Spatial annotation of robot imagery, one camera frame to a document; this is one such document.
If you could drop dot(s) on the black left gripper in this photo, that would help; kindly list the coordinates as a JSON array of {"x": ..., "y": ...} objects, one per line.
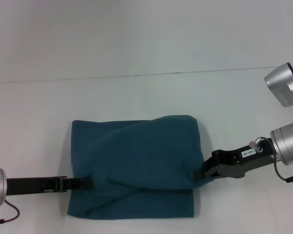
[{"x": 31, "y": 186}]

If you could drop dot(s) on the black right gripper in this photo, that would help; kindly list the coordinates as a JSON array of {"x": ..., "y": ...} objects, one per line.
[{"x": 241, "y": 163}]

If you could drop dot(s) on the blue t-shirt with FREE print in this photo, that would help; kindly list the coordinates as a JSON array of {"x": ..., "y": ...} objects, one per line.
[{"x": 136, "y": 158}]

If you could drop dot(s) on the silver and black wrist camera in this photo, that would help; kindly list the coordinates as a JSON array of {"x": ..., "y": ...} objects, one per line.
[{"x": 284, "y": 87}]

